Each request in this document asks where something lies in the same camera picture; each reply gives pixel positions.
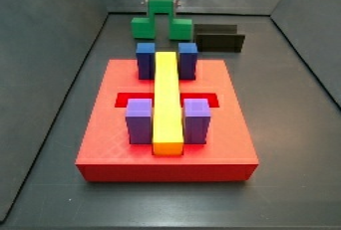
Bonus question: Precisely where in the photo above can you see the red base board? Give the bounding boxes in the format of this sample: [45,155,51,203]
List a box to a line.
[76,60,258,182]

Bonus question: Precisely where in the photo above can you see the dark blue right post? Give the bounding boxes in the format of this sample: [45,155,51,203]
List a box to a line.
[178,43,198,80]

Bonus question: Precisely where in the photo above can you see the purple post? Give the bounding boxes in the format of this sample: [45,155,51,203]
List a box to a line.
[183,99,211,144]
[126,99,152,144]

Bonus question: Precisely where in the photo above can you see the black holder block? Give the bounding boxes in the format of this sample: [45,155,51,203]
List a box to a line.
[193,24,245,53]

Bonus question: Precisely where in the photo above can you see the purple left post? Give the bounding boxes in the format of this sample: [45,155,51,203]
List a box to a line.
[126,99,152,144]

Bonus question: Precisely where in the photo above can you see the green bridge-shaped block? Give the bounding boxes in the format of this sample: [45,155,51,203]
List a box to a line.
[131,0,193,41]

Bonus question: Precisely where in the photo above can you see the yellow long bar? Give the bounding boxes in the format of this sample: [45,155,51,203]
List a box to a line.
[152,52,183,156]

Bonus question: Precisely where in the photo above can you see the purple right post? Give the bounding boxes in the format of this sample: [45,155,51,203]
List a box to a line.
[183,99,211,144]

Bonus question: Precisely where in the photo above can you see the dark blue post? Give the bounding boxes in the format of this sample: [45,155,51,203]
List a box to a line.
[178,43,198,80]
[136,43,156,80]

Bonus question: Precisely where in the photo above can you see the dark blue left post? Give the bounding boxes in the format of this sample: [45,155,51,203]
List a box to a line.
[136,43,156,80]

